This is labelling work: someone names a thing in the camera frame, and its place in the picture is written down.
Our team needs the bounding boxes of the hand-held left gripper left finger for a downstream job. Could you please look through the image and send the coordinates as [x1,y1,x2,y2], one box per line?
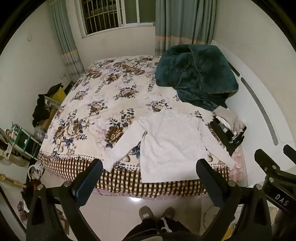
[26,159,103,241]

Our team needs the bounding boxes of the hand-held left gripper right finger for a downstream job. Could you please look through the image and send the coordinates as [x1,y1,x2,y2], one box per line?
[196,159,272,241]

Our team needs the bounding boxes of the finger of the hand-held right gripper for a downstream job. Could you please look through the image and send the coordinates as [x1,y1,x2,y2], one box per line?
[283,144,296,163]
[254,149,282,174]

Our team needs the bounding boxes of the white knit sweater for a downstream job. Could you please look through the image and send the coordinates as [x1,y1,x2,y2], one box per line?
[102,108,237,184]

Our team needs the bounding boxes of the pile of dark folded clothes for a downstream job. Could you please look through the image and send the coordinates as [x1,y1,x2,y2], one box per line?
[209,116,247,156]

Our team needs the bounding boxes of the black clothes heap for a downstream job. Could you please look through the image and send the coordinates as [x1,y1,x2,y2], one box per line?
[32,83,63,127]

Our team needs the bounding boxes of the pink checked cloth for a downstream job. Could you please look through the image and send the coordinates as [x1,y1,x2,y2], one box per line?
[228,152,246,181]

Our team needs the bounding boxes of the white headboard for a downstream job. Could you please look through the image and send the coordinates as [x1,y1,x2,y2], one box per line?
[209,39,296,187]

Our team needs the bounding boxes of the person's right shoe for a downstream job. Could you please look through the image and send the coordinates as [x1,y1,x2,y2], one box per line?
[160,206,176,220]

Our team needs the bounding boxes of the person's shoe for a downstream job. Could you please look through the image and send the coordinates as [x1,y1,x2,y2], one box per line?
[138,205,154,220]
[160,206,176,220]

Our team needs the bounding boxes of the beige cloth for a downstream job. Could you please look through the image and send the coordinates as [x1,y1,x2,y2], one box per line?
[212,106,246,135]

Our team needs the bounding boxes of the person's left shoe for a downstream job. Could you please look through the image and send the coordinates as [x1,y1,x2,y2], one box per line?
[138,205,154,220]

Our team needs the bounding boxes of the person's dark pants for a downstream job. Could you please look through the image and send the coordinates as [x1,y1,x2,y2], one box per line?
[124,216,202,241]

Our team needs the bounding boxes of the clear plastic bag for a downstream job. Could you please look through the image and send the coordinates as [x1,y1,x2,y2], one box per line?
[33,126,47,142]

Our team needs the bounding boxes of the wooden stick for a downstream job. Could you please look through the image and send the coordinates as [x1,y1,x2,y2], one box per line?
[0,173,26,189]

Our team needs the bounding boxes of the green storage rack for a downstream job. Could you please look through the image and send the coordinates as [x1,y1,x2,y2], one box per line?
[10,124,39,161]

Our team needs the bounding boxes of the yellow box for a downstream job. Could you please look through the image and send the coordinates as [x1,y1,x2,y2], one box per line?
[47,87,67,110]

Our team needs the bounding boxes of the floral bed cover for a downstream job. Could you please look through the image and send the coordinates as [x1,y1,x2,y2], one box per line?
[37,55,246,199]

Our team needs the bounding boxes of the dark green plush blanket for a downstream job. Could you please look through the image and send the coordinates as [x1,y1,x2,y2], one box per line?
[154,44,239,112]

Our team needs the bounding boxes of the grey-green striped curtain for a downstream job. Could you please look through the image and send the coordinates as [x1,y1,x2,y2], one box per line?
[154,0,218,56]
[49,0,85,83]

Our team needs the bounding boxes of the barred window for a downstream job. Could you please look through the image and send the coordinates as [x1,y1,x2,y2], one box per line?
[79,0,156,39]

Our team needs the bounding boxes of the white cable coil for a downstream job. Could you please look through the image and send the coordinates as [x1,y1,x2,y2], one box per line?
[27,162,45,180]

